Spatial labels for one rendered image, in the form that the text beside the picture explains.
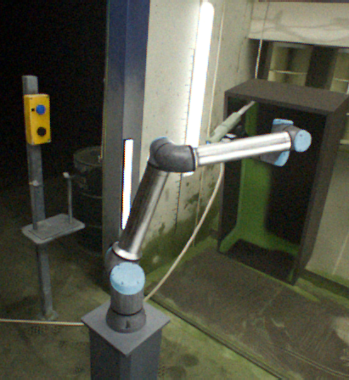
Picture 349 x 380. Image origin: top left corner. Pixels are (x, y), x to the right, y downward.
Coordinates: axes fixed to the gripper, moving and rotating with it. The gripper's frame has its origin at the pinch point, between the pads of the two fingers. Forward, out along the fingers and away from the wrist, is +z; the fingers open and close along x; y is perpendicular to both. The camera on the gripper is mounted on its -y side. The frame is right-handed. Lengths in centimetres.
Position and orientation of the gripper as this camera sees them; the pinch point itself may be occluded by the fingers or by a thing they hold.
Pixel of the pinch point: (219, 136)
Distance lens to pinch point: 186.7
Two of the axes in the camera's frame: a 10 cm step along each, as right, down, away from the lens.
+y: 1.2, 7.3, 6.7
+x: 5.7, -6.0, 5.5
